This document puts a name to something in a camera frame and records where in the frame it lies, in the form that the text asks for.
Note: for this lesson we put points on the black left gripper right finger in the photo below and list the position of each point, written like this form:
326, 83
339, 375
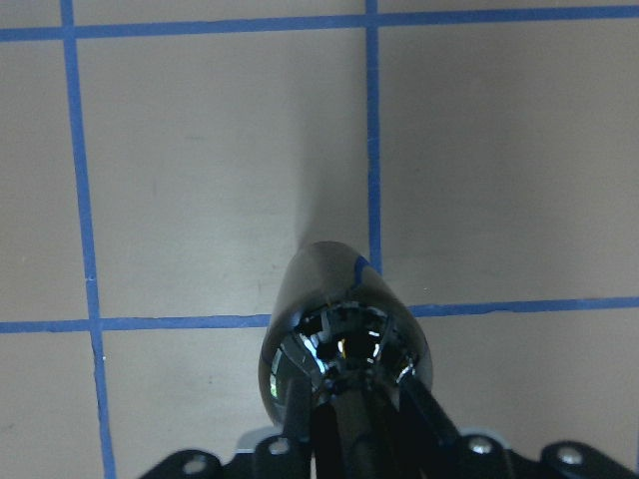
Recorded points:
424, 421

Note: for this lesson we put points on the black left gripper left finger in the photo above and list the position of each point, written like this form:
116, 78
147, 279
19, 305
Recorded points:
297, 419

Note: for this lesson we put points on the dark glass wine bottle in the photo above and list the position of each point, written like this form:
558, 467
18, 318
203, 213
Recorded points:
339, 330

